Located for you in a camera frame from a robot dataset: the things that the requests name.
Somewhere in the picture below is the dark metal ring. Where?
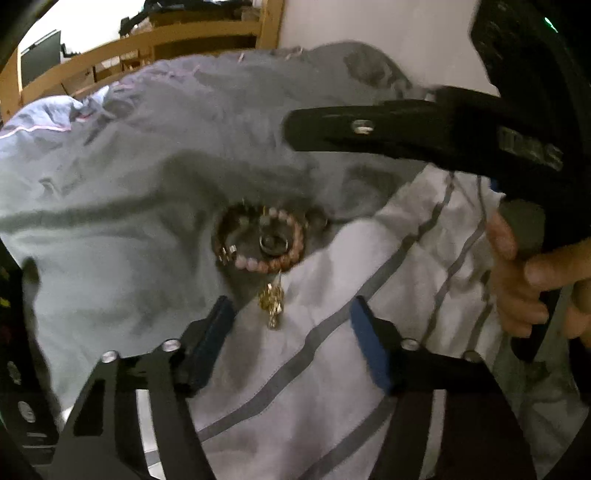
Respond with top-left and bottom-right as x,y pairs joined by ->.
257,232 -> 292,257

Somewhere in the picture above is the gold pendant charm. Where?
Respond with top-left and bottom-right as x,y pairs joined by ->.
259,271 -> 284,330

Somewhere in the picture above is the pile of dark clothes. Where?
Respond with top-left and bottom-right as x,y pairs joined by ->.
119,0 -> 252,37

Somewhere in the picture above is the black computer monitor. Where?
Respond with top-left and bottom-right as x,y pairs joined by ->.
21,30 -> 61,87

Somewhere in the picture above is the black jewelry box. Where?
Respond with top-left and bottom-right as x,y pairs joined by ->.
1,247 -> 58,471

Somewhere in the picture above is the grey blue duvet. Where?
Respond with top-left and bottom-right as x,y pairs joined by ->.
1,42 -> 422,409

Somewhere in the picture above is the pink stone bead bracelet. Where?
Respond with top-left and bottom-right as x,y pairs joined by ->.
232,206 -> 307,275

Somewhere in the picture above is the person's right hand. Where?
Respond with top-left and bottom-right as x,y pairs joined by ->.
487,213 -> 590,346

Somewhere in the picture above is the white grey striped sheet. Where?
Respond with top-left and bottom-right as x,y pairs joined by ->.
188,166 -> 590,479

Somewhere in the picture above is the dark wooden bead bracelet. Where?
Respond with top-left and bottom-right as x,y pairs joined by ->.
212,202 -> 260,266

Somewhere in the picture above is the wooden bunk bed frame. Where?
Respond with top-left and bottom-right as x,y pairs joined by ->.
1,1 -> 284,121

